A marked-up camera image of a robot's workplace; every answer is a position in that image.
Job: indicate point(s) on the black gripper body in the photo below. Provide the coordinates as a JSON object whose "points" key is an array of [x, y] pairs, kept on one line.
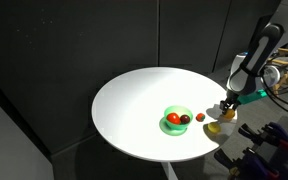
{"points": [[232, 97]]}

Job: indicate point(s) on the orange round fruit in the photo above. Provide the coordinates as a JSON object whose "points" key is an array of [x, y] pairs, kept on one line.
{"points": [[229, 114]]}

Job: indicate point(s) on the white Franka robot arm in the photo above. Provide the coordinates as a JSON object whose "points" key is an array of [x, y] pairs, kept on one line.
{"points": [[250, 66]]}

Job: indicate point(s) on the green plastic bowl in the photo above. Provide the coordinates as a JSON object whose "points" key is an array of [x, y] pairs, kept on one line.
{"points": [[175, 128]]}

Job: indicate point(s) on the yellow lemon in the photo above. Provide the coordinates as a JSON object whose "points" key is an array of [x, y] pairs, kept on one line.
{"points": [[214, 127]]}

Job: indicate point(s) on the small red tomato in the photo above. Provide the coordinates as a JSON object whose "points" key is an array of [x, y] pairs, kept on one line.
{"points": [[200, 117]]}

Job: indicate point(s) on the dark red plum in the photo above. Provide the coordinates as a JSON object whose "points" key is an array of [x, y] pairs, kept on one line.
{"points": [[185, 119]]}

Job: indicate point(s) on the purple clamp orange tips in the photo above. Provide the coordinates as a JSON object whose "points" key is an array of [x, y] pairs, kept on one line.
{"points": [[277, 133], [250, 163]]}

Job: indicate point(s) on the wooden stool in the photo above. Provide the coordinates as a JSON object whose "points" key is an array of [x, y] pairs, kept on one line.
{"points": [[284, 66]]}

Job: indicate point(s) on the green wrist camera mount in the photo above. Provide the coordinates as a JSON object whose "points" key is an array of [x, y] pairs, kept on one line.
{"points": [[252, 97]]}

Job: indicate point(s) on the white table pedestal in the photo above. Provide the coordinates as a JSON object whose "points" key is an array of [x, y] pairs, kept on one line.
{"points": [[169, 170]]}

